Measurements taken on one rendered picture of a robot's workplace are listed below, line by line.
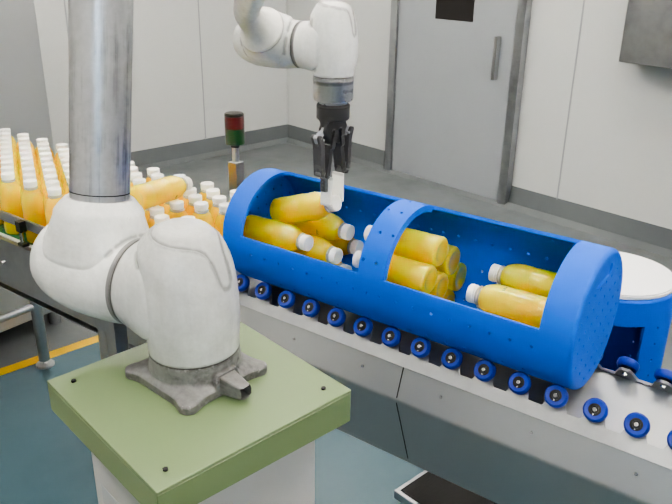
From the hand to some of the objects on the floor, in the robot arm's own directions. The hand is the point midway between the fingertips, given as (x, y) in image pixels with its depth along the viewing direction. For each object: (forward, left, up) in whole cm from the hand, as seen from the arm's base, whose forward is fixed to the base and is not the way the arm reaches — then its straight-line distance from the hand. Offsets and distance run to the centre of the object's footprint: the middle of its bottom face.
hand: (332, 189), depth 170 cm
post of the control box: (-35, +45, -122) cm, 135 cm away
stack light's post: (+28, +69, -124) cm, 144 cm away
